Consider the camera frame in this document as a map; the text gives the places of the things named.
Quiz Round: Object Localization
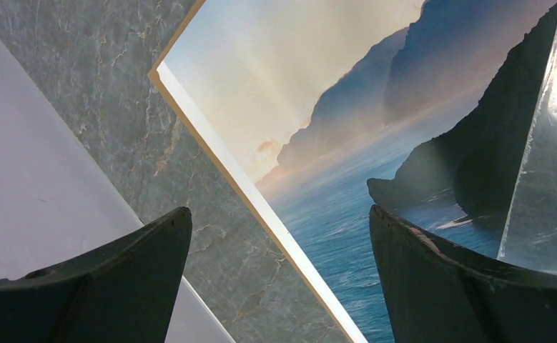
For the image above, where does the clear acrylic sheet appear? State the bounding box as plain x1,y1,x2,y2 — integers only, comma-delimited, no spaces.
498,24,557,274

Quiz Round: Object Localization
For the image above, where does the coastal landscape photo board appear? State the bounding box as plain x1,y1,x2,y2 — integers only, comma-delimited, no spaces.
154,1,557,342

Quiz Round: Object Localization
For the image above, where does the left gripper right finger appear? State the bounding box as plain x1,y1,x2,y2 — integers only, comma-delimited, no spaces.
369,205,557,342

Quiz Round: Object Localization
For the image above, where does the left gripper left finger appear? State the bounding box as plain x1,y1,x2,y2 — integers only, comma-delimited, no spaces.
0,207,192,342

